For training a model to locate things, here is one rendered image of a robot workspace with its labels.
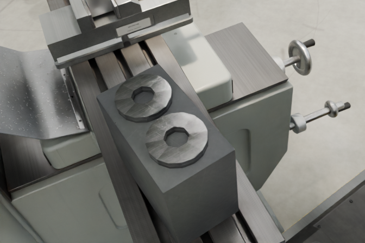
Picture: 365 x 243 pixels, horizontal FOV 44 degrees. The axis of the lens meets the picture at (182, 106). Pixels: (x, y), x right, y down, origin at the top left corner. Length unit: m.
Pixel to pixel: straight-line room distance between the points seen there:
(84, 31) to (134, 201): 0.42
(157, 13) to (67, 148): 0.38
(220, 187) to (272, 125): 0.68
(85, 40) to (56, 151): 0.27
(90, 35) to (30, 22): 1.90
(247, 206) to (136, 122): 0.25
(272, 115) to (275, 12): 1.39
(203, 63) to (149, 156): 0.57
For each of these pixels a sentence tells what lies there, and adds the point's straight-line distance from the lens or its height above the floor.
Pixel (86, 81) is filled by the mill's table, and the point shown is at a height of 0.94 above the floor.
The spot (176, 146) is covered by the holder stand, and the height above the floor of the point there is 1.13.
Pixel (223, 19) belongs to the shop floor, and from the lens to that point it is 2.62.
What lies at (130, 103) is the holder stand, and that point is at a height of 1.14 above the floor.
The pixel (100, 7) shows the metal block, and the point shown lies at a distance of 1.07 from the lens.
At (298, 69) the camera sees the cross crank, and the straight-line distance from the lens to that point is 1.48.
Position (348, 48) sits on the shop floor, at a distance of 2.46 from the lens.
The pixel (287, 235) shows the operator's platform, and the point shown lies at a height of 0.40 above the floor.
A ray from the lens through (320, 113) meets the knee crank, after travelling 1.46.
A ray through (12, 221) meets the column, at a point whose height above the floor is 0.68.
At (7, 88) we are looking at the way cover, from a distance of 1.12.
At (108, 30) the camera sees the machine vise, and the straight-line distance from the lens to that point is 1.08.
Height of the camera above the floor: 1.66
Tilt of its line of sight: 49 degrees down
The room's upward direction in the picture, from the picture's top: 11 degrees counter-clockwise
